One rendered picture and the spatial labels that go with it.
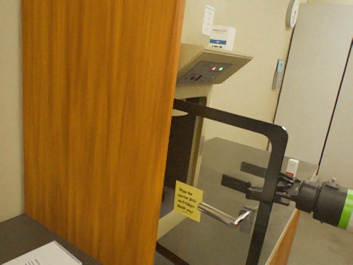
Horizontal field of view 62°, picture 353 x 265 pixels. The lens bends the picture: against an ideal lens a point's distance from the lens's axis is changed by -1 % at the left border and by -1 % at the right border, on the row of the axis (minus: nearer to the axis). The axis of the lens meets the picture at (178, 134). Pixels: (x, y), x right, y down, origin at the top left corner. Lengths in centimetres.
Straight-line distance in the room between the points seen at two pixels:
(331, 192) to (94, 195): 56
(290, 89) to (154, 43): 322
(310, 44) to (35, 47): 321
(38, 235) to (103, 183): 31
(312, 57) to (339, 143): 101
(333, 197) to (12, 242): 82
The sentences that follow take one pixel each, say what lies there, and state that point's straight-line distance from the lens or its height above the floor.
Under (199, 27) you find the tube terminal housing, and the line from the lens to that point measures 84.
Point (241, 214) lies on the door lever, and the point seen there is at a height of 121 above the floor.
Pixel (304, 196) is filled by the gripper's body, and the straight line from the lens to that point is 75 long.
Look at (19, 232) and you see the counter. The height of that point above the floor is 94.
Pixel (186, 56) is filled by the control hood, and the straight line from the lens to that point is 64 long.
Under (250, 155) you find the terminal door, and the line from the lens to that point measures 57.
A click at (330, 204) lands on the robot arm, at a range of 74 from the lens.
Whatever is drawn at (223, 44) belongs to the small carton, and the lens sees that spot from 80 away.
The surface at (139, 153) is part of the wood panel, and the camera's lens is 64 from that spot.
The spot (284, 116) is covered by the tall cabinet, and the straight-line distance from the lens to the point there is 377.
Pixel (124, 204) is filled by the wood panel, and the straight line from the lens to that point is 71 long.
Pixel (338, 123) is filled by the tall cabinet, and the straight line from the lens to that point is 370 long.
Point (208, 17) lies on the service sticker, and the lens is 88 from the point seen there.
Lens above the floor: 149
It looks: 15 degrees down
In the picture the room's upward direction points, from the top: 7 degrees clockwise
